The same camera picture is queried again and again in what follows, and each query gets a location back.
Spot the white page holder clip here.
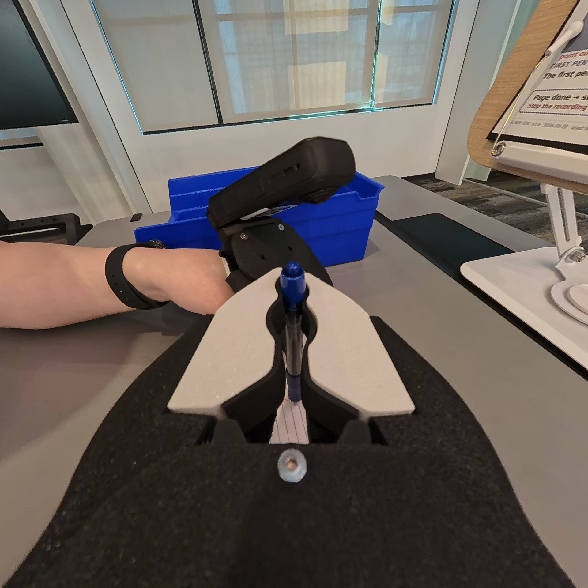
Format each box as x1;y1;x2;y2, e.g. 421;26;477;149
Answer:
544;24;579;57

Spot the deep blue plastic bin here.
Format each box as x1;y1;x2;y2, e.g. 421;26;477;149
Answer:
168;171;386;268

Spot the black wristband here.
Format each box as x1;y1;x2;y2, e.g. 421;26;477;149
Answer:
105;240;171;311

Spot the black monitor stand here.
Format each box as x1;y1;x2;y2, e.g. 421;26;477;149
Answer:
0;209;92;243

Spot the large glass window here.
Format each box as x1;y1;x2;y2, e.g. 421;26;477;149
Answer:
89;0;455;136

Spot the person's left hand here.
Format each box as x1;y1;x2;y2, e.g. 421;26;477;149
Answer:
132;248;233;317

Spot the white lined notepad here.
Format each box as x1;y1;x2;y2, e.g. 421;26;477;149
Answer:
268;401;310;445

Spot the low blue plastic bin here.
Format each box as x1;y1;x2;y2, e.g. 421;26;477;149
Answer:
134;222;226;251

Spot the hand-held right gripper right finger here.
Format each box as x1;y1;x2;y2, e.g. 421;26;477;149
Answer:
294;275;417;435

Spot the black desk mat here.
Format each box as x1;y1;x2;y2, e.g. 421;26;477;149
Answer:
374;212;516;273

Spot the blue ballpoint pen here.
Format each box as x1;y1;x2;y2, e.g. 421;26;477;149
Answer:
280;262;308;406

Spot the person's left forearm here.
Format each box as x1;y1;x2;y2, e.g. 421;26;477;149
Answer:
0;239;121;330

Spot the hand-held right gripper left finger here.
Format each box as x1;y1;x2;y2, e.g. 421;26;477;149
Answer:
167;269;288;433

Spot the black monitor screen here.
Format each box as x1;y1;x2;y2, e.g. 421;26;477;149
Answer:
0;0;80;131

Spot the wooden document stand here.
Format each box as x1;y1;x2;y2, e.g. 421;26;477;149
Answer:
461;0;588;371

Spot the printed instruction sheet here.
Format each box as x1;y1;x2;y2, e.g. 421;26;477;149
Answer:
486;0;588;149

